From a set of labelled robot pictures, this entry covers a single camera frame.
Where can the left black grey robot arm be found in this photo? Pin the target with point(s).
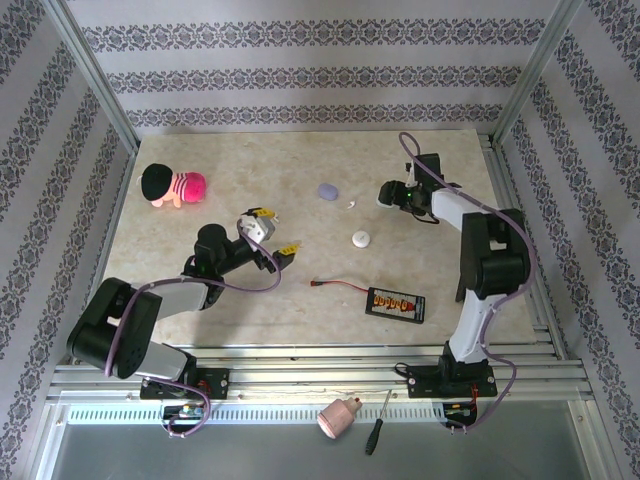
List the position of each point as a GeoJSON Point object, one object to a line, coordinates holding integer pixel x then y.
{"type": "Point", "coordinates": [175, 295]}

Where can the pink plush doll black hat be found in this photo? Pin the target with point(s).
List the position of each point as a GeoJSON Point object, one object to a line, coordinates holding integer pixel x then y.
{"type": "Point", "coordinates": [187, 187]}

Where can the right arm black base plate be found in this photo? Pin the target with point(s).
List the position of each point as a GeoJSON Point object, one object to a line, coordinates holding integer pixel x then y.
{"type": "Point", "coordinates": [422, 382]}

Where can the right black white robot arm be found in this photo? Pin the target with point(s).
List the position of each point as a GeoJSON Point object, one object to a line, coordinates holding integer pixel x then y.
{"type": "Point", "coordinates": [472, 325]}

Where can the grey metal panel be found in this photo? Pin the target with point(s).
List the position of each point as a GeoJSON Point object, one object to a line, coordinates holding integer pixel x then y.
{"type": "Point", "coordinates": [250, 455]}

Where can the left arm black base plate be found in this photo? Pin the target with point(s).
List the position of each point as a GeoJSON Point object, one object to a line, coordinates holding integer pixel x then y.
{"type": "Point", "coordinates": [217, 382]}

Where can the aluminium frame post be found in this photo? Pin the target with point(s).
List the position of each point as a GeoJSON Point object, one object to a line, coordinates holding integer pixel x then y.
{"type": "Point", "coordinates": [535, 75]}
{"type": "Point", "coordinates": [94, 75]}

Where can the aluminium side rail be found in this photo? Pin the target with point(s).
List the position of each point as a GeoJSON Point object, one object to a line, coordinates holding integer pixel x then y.
{"type": "Point", "coordinates": [502, 175]}

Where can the purple earbud charging case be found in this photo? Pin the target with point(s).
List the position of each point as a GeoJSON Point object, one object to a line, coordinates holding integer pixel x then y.
{"type": "Point", "coordinates": [327, 191]}

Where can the aluminium rail bed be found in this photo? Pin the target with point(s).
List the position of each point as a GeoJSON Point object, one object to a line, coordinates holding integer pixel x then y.
{"type": "Point", "coordinates": [325, 372]}

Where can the white round earbud case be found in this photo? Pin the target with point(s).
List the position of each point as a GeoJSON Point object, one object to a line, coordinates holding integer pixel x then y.
{"type": "Point", "coordinates": [361, 239]}

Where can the small circuit board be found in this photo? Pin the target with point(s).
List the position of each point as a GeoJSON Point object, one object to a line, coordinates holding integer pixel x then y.
{"type": "Point", "coordinates": [185, 411]}
{"type": "Point", "coordinates": [457, 411]}

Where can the pink small bottle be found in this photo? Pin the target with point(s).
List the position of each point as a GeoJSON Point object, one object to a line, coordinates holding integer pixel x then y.
{"type": "Point", "coordinates": [334, 417]}

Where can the black orange battery pack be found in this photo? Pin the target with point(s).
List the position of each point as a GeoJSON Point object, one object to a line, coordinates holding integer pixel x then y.
{"type": "Point", "coordinates": [395, 304]}

